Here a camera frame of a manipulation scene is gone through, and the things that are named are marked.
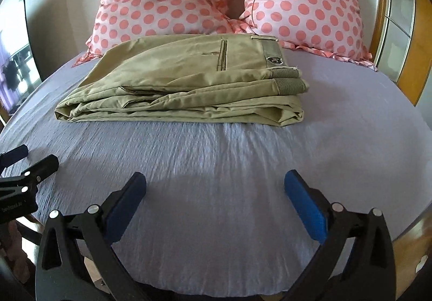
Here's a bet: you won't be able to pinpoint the person's left hand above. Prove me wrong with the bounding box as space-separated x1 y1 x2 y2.
0 220 29 283

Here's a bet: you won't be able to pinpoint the khaki pants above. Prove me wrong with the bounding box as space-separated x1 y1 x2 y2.
55 34 310 127

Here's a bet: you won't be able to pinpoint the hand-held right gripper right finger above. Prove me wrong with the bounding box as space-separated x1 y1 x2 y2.
283 169 397 301

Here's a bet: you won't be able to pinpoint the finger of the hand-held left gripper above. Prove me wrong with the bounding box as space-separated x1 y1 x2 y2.
0 154 60 194
0 145 29 167

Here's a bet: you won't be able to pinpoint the dark framed window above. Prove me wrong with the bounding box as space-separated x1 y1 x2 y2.
0 0 44 114

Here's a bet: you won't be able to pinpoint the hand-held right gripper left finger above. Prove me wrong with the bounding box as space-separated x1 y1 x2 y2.
35 171 149 301

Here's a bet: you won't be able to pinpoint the lavender bed sheet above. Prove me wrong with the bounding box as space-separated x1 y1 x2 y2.
0 39 432 292

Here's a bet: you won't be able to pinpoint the mirrored headboard panel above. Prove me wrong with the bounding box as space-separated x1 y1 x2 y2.
374 0 416 67

